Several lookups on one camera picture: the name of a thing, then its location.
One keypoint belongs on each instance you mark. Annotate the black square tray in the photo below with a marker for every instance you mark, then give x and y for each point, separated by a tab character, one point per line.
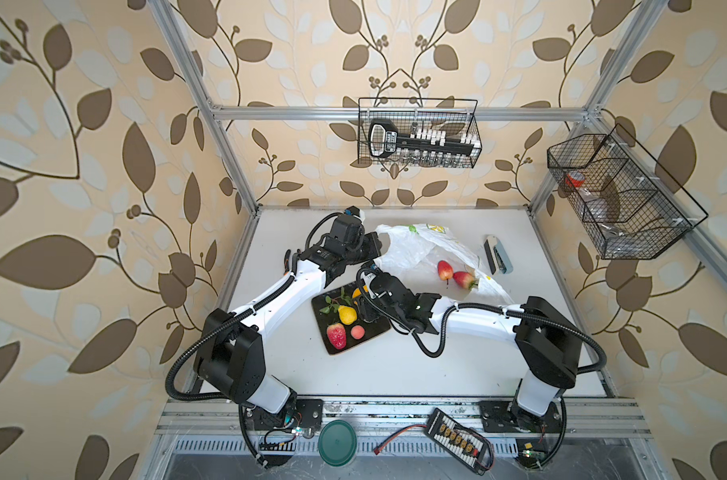
374	326

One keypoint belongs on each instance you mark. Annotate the small pink fake cherry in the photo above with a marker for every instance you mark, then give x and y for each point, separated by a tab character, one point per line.
358	332

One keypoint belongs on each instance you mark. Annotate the side black wire basket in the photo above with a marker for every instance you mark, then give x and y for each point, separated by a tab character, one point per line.
638	207

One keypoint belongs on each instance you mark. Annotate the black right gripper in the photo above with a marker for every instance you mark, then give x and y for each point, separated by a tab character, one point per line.
367	294

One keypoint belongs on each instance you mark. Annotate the red capped clear bottle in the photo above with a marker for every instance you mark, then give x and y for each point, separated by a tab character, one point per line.
574	184

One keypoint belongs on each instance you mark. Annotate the large red fake strawberry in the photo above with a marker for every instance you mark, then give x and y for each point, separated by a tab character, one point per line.
337	336

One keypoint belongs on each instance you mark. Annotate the black charger board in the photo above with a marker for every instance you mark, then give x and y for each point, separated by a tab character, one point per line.
464	444

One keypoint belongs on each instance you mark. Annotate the white plastic bag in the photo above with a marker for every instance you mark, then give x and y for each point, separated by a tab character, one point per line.
412	253

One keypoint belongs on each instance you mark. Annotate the yellow lemon with leafy branch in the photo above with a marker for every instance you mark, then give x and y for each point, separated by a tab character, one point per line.
341	304

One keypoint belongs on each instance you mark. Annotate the black tool in basket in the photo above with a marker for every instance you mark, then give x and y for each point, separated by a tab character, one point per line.
383	139

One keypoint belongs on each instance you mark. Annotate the green round lid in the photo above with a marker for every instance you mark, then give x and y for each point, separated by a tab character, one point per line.
338	443

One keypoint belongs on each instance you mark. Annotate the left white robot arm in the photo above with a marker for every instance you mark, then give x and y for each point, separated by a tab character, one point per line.
230	354

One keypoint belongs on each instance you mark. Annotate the orange handled pliers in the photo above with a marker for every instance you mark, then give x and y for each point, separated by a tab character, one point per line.
288	261

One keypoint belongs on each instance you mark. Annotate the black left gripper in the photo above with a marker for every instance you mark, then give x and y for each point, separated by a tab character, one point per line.
374	247

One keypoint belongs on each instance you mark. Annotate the aluminium frame post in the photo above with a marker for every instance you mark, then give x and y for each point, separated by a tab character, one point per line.
164	16

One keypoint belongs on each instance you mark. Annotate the red yellow fake mango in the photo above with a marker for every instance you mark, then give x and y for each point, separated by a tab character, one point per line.
445	271

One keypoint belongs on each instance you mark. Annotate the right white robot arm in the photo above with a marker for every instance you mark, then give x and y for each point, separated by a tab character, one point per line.
555	350

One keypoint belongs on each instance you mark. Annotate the rear black wire basket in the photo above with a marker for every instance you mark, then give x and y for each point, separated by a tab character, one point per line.
452	115

